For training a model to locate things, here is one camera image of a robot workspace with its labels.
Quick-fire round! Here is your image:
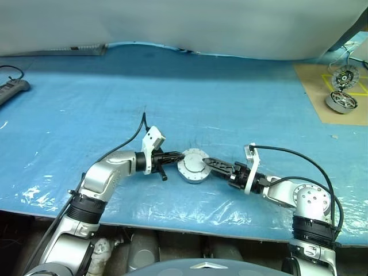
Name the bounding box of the grey rounded leg shape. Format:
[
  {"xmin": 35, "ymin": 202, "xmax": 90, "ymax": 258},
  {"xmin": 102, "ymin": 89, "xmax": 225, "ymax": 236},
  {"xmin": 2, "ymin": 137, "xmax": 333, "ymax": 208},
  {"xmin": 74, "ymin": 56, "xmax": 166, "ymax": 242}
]
[
  {"xmin": 127, "ymin": 229, "xmax": 160, "ymax": 273},
  {"xmin": 201, "ymin": 235, "xmax": 246, "ymax": 263}
]

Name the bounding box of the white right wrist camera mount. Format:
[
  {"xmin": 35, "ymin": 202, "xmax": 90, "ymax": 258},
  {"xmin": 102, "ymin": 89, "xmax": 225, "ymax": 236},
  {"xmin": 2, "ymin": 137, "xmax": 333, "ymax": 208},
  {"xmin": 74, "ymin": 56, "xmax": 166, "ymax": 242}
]
[{"xmin": 243, "ymin": 142, "xmax": 261, "ymax": 194}]

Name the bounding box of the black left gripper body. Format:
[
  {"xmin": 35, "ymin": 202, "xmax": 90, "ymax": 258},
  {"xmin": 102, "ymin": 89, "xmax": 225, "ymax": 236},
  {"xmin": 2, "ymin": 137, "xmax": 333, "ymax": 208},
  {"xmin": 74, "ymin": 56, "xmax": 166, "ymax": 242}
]
[{"xmin": 151, "ymin": 149, "xmax": 168, "ymax": 182}]

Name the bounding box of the black power strip cable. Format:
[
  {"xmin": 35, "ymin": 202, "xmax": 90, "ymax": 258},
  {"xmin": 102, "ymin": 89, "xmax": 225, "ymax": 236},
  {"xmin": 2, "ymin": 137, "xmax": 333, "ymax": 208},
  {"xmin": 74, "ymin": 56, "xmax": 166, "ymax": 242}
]
[{"xmin": 0, "ymin": 65, "xmax": 25, "ymax": 82}]

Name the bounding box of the white backdrop sheet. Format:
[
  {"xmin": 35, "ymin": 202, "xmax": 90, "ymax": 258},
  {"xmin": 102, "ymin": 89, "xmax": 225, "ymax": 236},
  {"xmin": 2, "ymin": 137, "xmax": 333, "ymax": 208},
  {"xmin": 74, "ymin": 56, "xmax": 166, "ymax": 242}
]
[{"xmin": 0, "ymin": 0, "xmax": 368, "ymax": 62}]

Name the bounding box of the grey robot torso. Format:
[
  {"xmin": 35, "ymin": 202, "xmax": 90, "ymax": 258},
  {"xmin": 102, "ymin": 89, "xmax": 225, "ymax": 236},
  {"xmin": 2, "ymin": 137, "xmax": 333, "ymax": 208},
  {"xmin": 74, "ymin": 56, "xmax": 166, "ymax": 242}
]
[{"xmin": 121, "ymin": 257, "xmax": 289, "ymax": 276}]

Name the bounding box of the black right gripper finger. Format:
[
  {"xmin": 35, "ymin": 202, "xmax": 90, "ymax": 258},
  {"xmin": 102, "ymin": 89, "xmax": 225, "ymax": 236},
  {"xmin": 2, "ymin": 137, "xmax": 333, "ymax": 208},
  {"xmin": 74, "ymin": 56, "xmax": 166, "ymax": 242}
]
[
  {"xmin": 201, "ymin": 157, "xmax": 237, "ymax": 171},
  {"xmin": 207, "ymin": 164, "xmax": 234, "ymax": 180}
]

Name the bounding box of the dark metal frame bar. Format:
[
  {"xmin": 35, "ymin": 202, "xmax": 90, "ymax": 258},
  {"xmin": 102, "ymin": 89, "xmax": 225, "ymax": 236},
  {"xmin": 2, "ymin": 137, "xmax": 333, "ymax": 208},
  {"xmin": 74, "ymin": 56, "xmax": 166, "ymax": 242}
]
[{"xmin": 327, "ymin": 13, "xmax": 368, "ymax": 53}]

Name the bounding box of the thin black cable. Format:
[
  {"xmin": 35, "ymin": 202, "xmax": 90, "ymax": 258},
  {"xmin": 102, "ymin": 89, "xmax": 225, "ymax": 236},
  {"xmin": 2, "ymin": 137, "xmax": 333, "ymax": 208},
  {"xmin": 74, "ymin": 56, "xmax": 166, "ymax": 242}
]
[{"xmin": 351, "ymin": 55, "xmax": 368, "ymax": 70}]

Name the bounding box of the thin white wire bundle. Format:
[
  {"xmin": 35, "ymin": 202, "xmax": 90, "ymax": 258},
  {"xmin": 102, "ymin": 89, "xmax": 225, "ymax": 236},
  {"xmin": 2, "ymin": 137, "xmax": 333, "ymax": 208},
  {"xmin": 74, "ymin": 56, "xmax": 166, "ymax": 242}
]
[{"xmin": 328, "ymin": 42, "xmax": 357, "ymax": 73}]

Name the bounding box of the blue plastic table cover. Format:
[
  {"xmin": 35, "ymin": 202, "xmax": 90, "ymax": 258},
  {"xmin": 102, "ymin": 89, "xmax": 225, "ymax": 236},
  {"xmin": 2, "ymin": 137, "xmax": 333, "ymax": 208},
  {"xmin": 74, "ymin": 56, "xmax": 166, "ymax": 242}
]
[{"xmin": 0, "ymin": 41, "xmax": 368, "ymax": 248}]

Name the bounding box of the dark grey power strip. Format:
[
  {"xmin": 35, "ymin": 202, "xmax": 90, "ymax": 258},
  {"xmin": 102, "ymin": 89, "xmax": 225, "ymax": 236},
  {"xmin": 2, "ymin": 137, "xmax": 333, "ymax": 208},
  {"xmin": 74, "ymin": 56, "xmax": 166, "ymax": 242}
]
[{"xmin": 0, "ymin": 79, "xmax": 32, "ymax": 107}]

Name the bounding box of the spoked metal rotor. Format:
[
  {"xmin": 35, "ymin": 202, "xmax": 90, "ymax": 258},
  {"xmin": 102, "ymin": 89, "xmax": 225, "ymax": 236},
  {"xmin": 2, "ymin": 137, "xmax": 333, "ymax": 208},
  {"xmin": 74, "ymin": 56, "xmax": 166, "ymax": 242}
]
[{"xmin": 329, "ymin": 91, "xmax": 358, "ymax": 109}]

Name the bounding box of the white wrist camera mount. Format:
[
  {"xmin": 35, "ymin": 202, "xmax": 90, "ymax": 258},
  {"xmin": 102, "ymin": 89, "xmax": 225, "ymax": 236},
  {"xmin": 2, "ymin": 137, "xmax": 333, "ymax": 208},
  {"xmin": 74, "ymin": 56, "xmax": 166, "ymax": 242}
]
[
  {"xmin": 243, "ymin": 142, "xmax": 261, "ymax": 194},
  {"xmin": 141, "ymin": 125, "xmax": 167, "ymax": 176}
]

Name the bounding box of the brown cardboard sheet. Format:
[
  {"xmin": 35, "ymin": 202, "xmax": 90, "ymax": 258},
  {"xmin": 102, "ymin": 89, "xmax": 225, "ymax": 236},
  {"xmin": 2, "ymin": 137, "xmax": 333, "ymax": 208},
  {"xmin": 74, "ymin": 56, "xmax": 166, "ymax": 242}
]
[{"xmin": 292, "ymin": 62, "xmax": 368, "ymax": 126}]

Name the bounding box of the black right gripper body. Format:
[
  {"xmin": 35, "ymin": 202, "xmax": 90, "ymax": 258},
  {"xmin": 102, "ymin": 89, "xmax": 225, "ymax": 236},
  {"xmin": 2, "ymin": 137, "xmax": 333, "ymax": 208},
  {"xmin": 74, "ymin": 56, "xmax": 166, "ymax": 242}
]
[{"xmin": 228, "ymin": 161, "xmax": 251, "ymax": 190}]

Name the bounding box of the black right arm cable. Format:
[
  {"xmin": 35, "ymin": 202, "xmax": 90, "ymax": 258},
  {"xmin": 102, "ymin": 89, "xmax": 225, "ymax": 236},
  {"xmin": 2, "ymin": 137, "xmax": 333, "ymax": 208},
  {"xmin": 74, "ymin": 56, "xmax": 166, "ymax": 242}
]
[{"xmin": 249, "ymin": 144, "xmax": 345, "ymax": 241}]

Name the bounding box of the round finned motor lid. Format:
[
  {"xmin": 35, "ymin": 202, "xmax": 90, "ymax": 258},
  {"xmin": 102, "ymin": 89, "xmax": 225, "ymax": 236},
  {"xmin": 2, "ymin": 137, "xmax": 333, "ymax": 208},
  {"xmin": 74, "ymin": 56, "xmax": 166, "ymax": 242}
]
[
  {"xmin": 178, "ymin": 147, "xmax": 212, "ymax": 177},
  {"xmin": 333, "ymin": 65, "xmax": 359, "ymax": 91}
]

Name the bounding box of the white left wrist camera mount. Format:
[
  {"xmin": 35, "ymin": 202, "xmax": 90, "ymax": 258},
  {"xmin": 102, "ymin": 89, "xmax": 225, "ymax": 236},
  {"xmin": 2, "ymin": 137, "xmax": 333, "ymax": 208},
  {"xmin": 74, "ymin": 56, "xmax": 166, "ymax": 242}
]
[{"xmin": 141, "ymin": 125, "xmax": 167, "ymax": 176}]

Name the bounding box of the white crumpled cloth wrap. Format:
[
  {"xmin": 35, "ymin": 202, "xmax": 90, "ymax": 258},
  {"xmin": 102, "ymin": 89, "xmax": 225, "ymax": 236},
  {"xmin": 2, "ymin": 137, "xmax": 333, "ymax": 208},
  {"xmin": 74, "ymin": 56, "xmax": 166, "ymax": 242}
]
[{"xmin": 87, "ymin": 235, "xmax": 123, "ymax": 276}]

